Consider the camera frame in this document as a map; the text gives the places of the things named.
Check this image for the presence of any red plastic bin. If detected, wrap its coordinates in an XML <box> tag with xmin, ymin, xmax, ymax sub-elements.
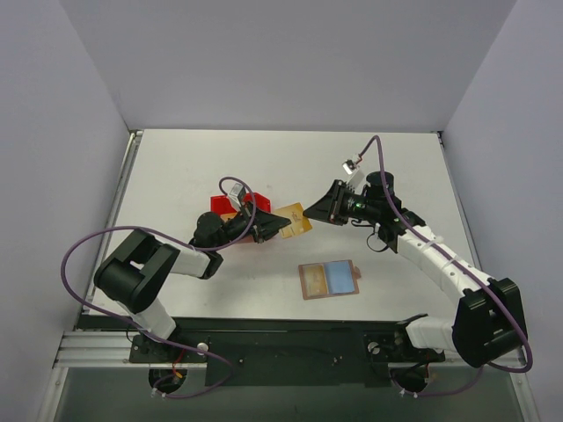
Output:
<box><xmin>210</xmin><ymin>193</ymin><xmax>272</xmax><ymax>221</ymax></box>

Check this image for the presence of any tan leather card holder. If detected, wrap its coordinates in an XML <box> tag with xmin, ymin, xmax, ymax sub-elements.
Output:
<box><xmin>298</xmin><ymin>259</ymin><xmax>362</xmax><ymax>301</ymax></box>

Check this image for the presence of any gold card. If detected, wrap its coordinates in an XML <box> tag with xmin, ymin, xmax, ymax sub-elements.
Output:
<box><xmin>303</xmin><ymin>265</ymin><xmax>328</xmax><ymax>298</ymax></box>

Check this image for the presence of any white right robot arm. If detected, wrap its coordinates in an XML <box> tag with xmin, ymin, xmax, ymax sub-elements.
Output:
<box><xmin>303</xmin><ymin>172</ymin><xmax>529</xmax><ymax>367</ymax></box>

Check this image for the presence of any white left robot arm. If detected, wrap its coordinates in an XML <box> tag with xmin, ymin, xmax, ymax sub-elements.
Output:
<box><xmin>94</xmin><ymin>203</ymin><xmax>291</xmax><ymax>362</ymax></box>

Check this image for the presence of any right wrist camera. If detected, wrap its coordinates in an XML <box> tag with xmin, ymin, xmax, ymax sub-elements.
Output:
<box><xmin>342</xmin><ymin>155</ymin><xmax>364</xmax><ymax>189</ymax></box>

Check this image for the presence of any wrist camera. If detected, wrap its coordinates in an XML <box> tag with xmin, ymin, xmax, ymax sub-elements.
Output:
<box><xmin>227</xmin><ymin>183</ymin><xmax>246</xmax><ymax>212</ymax></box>
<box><xmin>342</xmin><ymin>155</ymin><xmax>364</xmax><ymax>189</ymax></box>

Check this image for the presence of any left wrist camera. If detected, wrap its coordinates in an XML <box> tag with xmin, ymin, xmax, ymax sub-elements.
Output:
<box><xmin>227</xmin><ymin>183</ymin><xmax>246</xmax><ymax>212</ymax></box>

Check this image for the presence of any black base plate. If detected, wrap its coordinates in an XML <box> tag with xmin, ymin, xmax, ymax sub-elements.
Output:
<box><xmin>129</xmin><ymin>318</ymin><xmax>445</xmax><ymax>387</ymax></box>

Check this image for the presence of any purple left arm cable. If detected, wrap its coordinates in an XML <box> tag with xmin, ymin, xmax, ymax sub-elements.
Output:
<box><xmin>60</xmin><ymin>176</ymin><xmax>256</xmax><ymax>399</ymax></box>

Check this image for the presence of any aluminium frame rail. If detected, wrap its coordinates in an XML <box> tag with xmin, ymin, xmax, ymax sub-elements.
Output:
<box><xmin>52</xmin><ymin>329</ymin><xmax>208</xmax><ymax>368</ymax></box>

